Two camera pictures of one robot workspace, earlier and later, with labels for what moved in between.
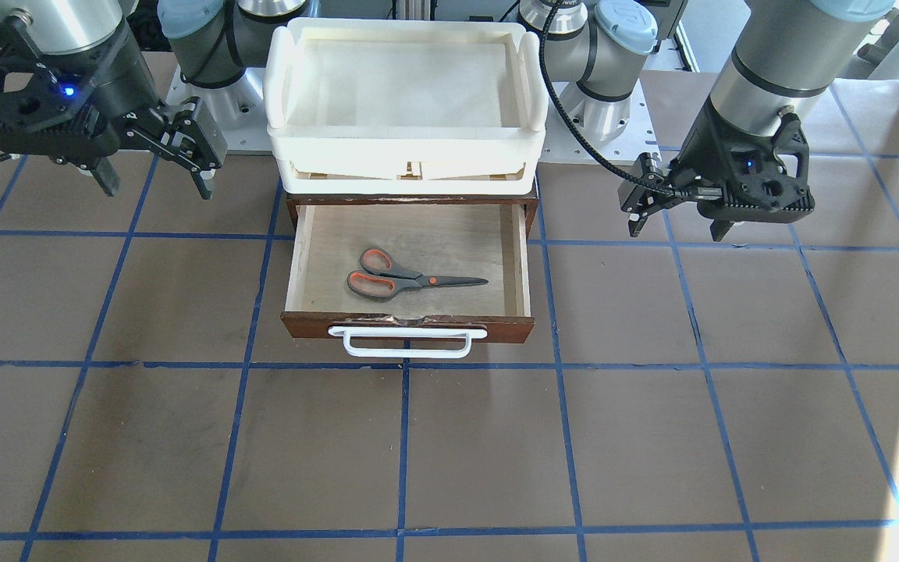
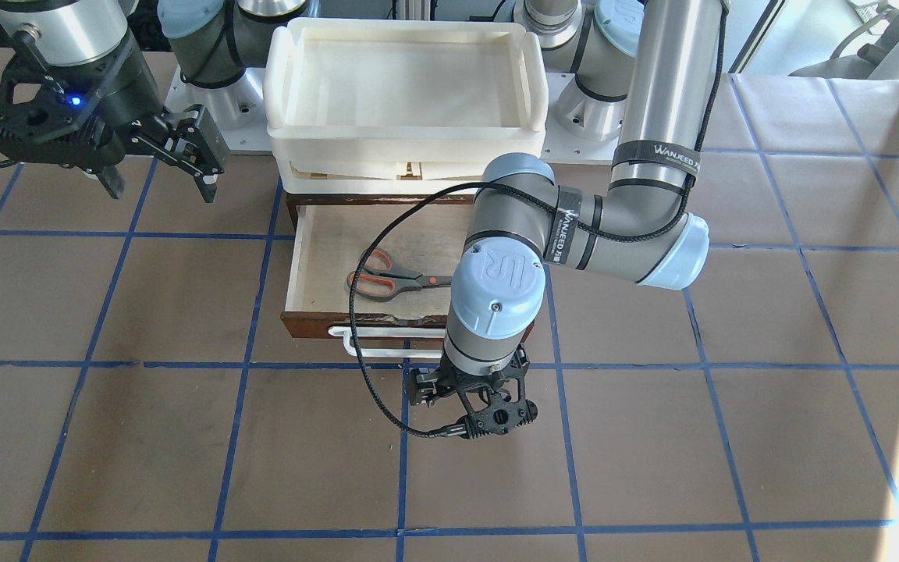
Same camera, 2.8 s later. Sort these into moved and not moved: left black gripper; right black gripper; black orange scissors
Moved: left black gripper
Not moved: right black gripper; black orange scissors
